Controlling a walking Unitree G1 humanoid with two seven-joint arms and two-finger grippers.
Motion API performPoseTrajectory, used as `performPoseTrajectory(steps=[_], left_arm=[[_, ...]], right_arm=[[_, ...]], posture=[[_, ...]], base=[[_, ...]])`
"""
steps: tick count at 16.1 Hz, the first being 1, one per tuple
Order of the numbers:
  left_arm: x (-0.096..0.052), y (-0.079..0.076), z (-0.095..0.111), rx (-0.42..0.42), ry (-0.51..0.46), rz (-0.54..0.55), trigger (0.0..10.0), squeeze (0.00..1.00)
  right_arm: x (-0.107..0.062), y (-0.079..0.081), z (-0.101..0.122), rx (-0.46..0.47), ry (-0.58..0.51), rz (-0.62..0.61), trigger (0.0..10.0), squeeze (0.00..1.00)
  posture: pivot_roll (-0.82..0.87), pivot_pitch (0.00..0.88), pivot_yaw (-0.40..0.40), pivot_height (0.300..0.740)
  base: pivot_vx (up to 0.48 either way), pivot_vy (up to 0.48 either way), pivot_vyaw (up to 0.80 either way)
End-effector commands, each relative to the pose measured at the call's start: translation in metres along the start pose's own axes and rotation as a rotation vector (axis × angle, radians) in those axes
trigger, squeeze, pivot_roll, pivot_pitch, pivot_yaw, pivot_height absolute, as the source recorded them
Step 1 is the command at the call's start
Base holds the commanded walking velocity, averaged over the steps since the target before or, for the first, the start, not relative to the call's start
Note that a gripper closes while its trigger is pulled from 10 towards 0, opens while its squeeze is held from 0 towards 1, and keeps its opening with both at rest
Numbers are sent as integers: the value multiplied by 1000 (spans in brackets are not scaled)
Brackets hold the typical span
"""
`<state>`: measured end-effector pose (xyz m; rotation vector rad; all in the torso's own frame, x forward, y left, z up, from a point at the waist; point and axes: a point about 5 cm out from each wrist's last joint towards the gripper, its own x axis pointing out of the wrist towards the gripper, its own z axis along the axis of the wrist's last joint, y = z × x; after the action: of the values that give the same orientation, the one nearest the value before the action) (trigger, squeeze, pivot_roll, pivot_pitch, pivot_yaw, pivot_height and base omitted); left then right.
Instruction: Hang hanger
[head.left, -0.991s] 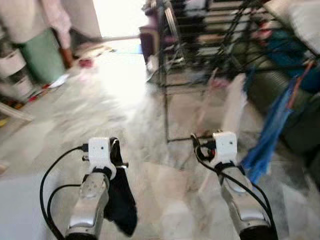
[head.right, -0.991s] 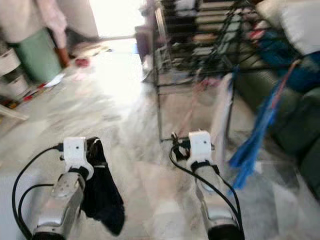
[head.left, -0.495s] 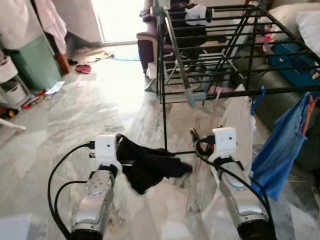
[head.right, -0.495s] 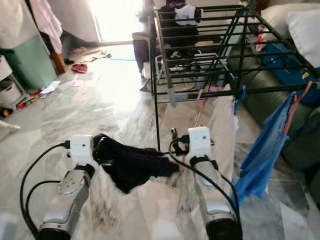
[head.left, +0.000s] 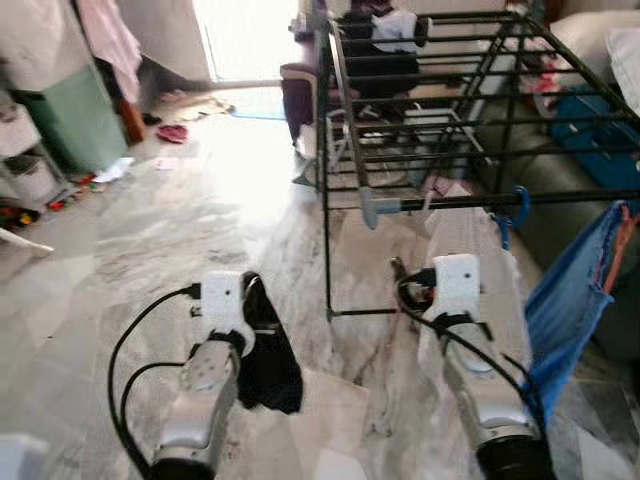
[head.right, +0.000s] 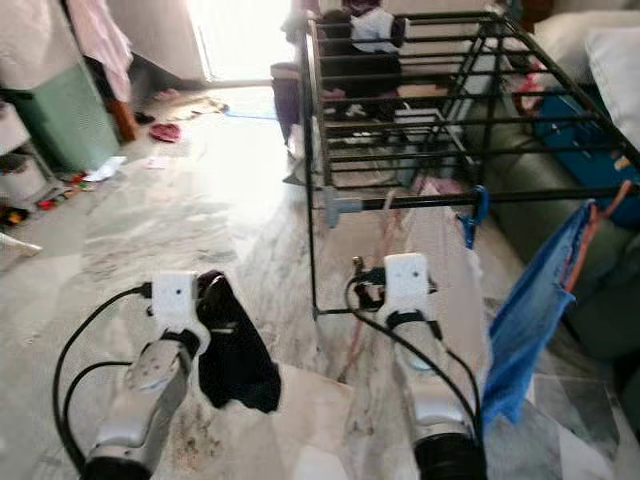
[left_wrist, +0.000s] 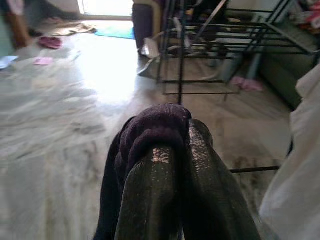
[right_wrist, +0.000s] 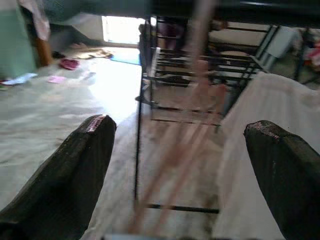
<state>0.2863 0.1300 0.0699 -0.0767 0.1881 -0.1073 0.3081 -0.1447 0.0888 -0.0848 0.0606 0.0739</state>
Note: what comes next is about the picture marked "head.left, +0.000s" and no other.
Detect navy garment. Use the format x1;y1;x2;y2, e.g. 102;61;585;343
238;272;304;416

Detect blue plastic hanger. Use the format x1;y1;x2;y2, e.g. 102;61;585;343
488;185;531;251

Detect red brown hanger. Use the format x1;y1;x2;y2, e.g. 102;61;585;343
605;200;640;296

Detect white shirt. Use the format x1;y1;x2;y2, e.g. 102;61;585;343
420;195;536;401

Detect black metal drying rack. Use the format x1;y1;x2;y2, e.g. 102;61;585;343
315;10;640;321

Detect dark green sofa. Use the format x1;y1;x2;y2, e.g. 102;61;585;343
480;95;640;366

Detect blue shirt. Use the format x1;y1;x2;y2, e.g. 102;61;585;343
520;200;638;421

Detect blue bag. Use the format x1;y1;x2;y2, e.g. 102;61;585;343
548;88;640;191

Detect red slippers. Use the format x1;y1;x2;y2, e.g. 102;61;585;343
155;123;191;144

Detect white pillow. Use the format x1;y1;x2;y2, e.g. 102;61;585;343
550;10;640;111

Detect white paper sheet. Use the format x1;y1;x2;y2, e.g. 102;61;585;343
92;155;136;184

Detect green bin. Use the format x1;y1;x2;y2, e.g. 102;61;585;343
12;65;131;176

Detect pink cloth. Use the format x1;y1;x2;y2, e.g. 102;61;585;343
78;0;143;101

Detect white storage trolley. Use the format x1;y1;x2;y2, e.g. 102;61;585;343
0;95;66;206

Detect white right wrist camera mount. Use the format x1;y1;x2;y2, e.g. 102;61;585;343
430;255;483;323

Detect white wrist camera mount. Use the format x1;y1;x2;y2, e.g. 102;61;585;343
200;272;256;353
430;255;483;323

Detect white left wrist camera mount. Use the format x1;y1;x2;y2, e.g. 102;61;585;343
200;272;256;353

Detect brown wooden post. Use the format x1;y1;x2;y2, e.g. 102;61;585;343
118;95;148;146

